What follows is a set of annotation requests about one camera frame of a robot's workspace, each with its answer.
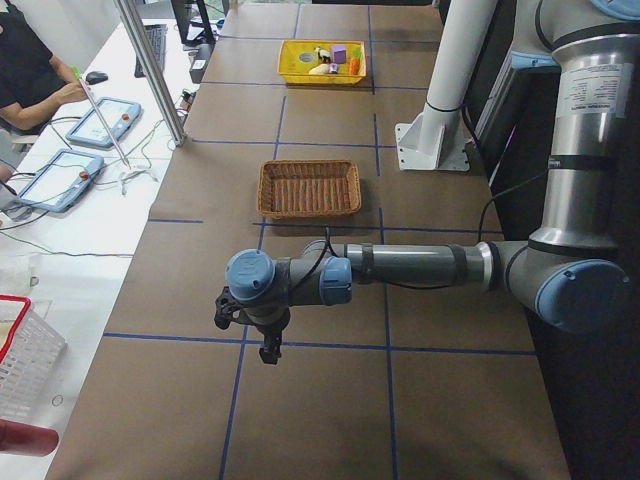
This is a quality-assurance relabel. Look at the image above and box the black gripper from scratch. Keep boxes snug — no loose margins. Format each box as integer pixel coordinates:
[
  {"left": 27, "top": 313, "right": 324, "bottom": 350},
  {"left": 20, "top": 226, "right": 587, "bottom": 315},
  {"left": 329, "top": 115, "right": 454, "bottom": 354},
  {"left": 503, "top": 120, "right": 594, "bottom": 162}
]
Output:
[{"left": 244, "top": 306, "right": 290, "bottom": 365}]

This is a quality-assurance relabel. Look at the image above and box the yellow tape roll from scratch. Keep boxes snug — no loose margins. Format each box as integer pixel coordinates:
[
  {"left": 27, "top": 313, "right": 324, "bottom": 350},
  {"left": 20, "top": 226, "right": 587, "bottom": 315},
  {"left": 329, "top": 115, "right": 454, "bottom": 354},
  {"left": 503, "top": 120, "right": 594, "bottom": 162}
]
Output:
[{"left": 298, "top": 52, "right": 316, "bottom": 64}]

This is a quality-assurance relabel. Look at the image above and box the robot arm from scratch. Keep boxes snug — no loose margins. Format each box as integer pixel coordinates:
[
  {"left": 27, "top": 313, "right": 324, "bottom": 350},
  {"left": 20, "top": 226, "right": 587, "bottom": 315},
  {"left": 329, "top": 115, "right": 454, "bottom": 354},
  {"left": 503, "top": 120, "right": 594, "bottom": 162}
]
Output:
[{"left": 214, "top": 1, "right": 639, "bottom": 364}]

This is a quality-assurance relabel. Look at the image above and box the brown wicker basket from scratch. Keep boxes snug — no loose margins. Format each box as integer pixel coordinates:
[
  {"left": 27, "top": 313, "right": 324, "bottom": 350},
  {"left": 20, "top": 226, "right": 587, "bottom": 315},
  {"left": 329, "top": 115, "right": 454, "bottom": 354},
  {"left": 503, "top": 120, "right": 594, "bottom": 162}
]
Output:
[{"left": 257, "top": 160, "right": 362, "bottom": 219}]

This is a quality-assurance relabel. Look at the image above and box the yellow plastic basket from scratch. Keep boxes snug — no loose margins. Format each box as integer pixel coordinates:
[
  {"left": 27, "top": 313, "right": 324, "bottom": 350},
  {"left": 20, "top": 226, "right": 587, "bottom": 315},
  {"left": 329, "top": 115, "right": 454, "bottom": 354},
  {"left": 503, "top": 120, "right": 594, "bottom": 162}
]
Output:
[{"left": 277, "top": 39, "right": 367, "bottom": 86}]

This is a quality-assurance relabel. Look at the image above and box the white plastic crate red rim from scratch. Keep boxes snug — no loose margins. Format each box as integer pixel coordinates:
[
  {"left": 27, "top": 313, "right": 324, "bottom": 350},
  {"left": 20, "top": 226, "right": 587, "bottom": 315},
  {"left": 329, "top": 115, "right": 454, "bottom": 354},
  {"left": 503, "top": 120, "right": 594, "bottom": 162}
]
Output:
[{"left": 1, "top": 294, "right": 66, "bottom": 421}]

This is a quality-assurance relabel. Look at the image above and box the red cylinder object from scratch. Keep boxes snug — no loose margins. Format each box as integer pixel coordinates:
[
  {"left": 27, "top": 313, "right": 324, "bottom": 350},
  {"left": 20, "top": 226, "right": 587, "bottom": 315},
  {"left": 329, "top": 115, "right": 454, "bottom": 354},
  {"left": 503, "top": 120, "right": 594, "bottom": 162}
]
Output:
[{"left": 1, "top": 419, "right": 59, "bottom": 457}]

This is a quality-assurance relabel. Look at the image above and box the blue teach pendant near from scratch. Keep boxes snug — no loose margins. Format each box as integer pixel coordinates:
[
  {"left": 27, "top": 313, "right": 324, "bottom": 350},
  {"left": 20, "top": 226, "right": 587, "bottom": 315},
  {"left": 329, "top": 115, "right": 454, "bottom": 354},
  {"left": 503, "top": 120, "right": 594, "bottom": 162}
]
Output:
[{"left": 17, "top": 149, "right": 105, "bottom": 213}]

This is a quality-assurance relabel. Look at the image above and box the blue teach pendant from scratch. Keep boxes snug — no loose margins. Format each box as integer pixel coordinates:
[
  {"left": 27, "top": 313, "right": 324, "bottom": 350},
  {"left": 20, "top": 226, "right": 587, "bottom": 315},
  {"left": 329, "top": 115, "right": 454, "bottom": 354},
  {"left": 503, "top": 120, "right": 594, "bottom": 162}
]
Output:
[
  {"left": 65, "top": 97, "right": 142, "bottom": 149},
  {"left": 17, "top": 149, "right": 105, "bottom": 213}
]

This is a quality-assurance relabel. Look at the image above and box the blue teach pendant far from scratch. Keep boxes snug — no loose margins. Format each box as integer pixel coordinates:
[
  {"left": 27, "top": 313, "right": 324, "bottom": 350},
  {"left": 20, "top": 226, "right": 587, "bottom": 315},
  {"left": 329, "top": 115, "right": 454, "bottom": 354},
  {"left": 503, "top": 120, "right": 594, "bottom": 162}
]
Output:
[{"left": 65, "top": 97, "right": 142, "bottom": 149}]

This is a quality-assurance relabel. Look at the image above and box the toy bread croissant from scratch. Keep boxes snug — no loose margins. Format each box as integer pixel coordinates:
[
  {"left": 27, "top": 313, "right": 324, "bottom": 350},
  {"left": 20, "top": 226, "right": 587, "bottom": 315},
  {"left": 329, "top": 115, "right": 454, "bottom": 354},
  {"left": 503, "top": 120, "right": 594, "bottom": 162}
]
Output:
[{"left": 308, "top": 63, "right": 330, "bottom": 75}]

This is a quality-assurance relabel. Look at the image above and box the black box with label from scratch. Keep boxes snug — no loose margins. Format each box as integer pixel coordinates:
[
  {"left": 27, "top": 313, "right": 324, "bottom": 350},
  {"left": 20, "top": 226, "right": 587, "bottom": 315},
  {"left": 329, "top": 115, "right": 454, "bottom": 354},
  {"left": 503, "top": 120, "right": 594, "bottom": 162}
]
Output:
[{"left": 189, "top": 43, "right": 214, "bottom": 84}]

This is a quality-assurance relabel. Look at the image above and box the toy panda figure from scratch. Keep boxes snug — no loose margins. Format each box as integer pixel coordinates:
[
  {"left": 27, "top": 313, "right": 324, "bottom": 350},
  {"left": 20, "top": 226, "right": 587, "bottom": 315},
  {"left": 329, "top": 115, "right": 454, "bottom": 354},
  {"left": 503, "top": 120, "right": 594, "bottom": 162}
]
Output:
[{"left": 314, "top": 47, "right": 332, "bottom": 64}]

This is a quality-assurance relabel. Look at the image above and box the purple foam cube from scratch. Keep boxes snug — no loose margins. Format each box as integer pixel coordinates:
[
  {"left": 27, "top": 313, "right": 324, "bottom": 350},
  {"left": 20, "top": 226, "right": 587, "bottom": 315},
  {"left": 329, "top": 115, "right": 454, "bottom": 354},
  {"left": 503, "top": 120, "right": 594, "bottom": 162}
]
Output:
[{"left": 331, "top": 44, "right": 348, "bottom": 64}]

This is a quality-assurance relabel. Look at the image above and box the toy orange carrot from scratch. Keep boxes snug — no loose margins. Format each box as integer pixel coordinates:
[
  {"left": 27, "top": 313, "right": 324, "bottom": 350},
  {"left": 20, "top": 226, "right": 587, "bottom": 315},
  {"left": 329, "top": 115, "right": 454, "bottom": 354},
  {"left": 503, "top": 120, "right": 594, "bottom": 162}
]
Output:
[{"left": 348, "top": 48, "right": 362, "bottom": 76}]

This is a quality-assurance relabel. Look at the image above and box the black computer mouse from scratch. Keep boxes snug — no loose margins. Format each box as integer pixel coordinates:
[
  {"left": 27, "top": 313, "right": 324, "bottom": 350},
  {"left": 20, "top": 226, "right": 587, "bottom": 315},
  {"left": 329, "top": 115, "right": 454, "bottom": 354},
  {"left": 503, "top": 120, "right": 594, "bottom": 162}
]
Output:
[{"left": 85, "top": 71, "right": 109, "bottom": 85}]

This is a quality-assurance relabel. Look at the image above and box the black keyboard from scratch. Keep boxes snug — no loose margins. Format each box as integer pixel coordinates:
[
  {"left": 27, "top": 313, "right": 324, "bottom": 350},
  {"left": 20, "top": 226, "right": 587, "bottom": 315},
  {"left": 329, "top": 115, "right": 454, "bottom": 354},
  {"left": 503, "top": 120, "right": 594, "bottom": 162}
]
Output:
[{"left": 144, "top": 24, "right": 167, "bottom": 72}]

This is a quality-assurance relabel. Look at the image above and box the black monitor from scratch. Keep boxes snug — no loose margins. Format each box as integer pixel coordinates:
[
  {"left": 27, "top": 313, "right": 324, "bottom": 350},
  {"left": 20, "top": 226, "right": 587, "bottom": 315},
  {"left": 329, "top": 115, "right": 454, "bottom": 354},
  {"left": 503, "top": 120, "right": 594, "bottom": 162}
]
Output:
[{"left": 170, "top": 0, "right": 218, "bottom": 48}]

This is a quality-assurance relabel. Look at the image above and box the seated person black shirt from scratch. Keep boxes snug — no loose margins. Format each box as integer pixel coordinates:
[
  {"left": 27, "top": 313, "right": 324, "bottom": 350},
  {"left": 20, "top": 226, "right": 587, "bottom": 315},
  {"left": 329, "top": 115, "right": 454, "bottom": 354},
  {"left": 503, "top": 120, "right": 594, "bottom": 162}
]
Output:
[{"left": 1, "top": 1, "right": 86, "bottom": 134}]

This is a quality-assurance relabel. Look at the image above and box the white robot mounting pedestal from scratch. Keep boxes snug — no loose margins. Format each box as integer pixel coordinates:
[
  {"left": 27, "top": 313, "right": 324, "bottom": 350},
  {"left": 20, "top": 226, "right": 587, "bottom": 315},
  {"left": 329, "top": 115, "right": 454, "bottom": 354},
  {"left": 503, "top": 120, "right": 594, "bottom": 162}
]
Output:
[{"left": 395, "top": 0, "right": 497, "bottom": 172}]

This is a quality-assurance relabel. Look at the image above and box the aluminium frame post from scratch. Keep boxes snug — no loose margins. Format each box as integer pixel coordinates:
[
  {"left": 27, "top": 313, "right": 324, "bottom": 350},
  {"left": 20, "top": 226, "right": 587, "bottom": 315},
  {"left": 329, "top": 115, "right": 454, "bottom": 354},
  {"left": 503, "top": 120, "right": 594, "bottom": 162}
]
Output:
[{"left": 114, "top": 0, "right": 186, "bottom": 147}]

